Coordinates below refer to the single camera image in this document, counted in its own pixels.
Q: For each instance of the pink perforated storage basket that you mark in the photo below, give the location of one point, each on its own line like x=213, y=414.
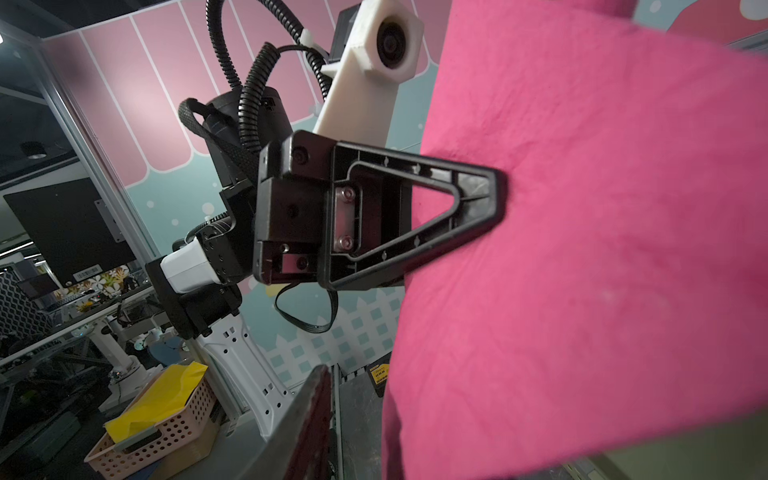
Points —
x=120, y=460

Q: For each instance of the pink paper napkin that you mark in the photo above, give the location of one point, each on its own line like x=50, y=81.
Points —
x=624, y=294

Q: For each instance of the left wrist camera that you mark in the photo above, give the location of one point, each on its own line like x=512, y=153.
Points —
x=381, y=53

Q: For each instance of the black box with yellow label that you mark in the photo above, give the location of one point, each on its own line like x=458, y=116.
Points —
x=378, y=372

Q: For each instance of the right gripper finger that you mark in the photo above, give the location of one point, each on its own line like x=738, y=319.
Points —
x=299, y=447

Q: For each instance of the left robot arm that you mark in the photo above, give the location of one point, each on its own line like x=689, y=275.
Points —
x=197, y=283

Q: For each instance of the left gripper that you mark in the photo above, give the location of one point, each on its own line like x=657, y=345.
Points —
x=389, y=212

